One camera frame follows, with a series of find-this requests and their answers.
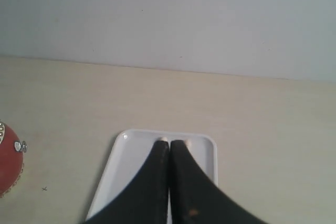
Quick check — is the white plastic tray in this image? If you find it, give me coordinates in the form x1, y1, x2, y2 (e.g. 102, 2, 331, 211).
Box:
86, 129, 218, 219

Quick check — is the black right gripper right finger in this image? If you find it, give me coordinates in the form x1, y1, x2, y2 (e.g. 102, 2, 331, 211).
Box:
169, 140, 265, 224

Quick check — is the white drumstick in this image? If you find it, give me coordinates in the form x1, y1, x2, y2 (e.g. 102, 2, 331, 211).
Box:
185, 140, 192, 148
158, 137, 169, 143

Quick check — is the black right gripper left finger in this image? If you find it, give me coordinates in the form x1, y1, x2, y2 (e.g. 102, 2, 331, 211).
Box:
85, 141, 170, 224

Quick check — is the small red drum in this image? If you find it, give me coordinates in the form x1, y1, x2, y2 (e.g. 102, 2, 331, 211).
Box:
0, 121, 27, 198

